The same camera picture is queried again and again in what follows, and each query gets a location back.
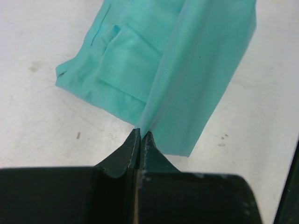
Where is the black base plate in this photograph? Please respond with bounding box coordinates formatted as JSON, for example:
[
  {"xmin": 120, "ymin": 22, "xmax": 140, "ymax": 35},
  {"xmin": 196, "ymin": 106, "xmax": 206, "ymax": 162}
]
[{"xmin": 273, "ymin": 141, "xmax": 299, "ymax": 224}]

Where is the teal t shirt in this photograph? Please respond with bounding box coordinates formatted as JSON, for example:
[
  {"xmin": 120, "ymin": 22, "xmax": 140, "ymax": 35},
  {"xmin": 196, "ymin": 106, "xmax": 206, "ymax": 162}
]
[{"xmin": 56, "ymin": 0, "xmax": 256, "ymax": 157}]

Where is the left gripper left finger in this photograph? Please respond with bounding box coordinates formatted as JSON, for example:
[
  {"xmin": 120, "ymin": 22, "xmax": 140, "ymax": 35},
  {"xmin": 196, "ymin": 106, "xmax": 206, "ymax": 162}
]
[{"xmin": 94, "ymin": 128, "xmax": 141, "ymax": 179}]

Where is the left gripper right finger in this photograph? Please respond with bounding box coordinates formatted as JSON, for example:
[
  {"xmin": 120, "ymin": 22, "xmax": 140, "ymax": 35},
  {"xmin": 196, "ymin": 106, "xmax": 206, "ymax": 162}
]
[{"xmin": 139, "ymin": 132, "xmax": 180, "ymax": 173}]

